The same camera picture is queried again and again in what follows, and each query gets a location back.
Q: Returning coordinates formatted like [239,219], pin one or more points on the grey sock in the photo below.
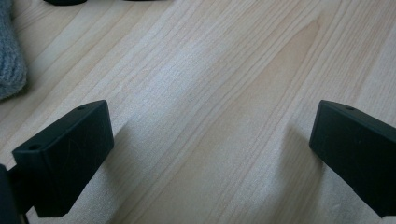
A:
[9,56]

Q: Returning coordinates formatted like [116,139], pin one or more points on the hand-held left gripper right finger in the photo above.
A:
[358,149]

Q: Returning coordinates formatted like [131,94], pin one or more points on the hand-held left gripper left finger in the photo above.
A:
[68,155]

